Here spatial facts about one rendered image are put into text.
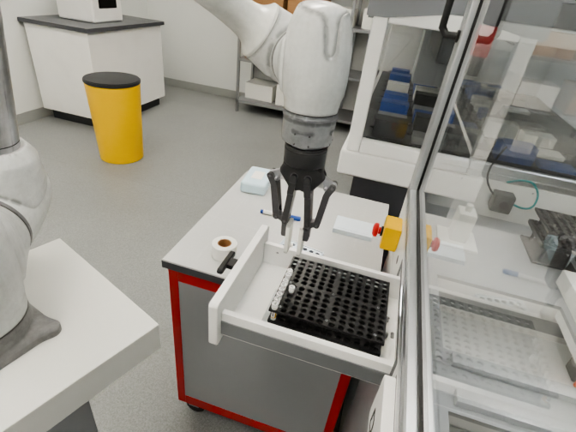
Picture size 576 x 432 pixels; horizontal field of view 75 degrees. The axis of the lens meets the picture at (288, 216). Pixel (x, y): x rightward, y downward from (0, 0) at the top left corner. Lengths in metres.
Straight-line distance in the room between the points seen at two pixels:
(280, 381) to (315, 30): 0.99
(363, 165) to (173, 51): 4.45
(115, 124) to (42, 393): 2.66
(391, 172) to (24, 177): 1.16
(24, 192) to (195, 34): 4.75
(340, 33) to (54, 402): 0.72
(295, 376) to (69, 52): 3.51
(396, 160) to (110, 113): 2.32
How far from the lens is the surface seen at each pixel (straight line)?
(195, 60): 5.52
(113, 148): 3.34
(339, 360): 0.73
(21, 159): 0.83
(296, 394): 1.28
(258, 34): 0.70
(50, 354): 0.82
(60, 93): 4.32
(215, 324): 0.74
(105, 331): 0.82
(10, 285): 0.75
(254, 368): 1.25
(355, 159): 1.49
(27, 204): 0.84
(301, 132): 0.61
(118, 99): 3.18
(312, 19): 0.58
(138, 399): 1.72
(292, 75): 0.59
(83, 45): 3.97
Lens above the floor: 1.44
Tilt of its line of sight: 32 degrees down
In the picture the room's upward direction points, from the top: 7 degrees clockwise
